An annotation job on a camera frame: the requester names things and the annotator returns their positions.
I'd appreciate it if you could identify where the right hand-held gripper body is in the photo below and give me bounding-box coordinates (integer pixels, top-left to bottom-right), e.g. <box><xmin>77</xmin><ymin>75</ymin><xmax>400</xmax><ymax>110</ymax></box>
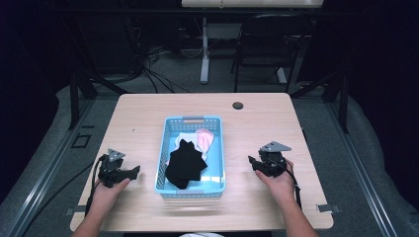
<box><xmin>258</xmin><ymin>140</ymin><xmax>293</xmax><ymax>179</ymax></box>

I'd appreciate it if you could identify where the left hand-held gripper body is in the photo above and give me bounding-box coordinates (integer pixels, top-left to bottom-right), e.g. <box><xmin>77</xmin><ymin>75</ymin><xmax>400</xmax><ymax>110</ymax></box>
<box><xmin>97</xmin><ymin>148</ymin><xmax>133</xmax><ymax>189</ymax></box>

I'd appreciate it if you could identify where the person's right hand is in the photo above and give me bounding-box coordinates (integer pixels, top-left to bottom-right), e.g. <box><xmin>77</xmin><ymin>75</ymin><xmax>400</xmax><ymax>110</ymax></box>
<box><xmin>254</xmin><ymin>159</ymin><xmax>296</xmax><ymax>205</ymax></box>

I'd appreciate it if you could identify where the person's left hand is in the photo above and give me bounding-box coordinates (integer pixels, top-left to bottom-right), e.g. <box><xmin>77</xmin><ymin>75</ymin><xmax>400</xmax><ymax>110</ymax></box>
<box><xmin>89</xmin><ymin>177</ymin><xmax>131</xmax><ymax>211</ymax></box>

